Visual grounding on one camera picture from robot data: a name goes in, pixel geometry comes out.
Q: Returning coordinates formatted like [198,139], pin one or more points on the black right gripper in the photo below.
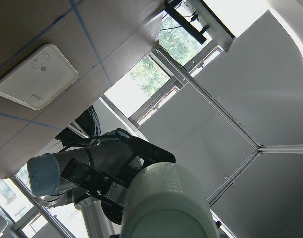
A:
[112,166]

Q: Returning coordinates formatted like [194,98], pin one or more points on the black camera bar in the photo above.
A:
[169,6]

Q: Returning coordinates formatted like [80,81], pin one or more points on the white rabbit serving tray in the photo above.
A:
[39,79]

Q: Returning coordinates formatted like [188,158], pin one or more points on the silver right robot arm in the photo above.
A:
[44,171]

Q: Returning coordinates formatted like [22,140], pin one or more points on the light green plastic cup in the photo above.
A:
[165,200]

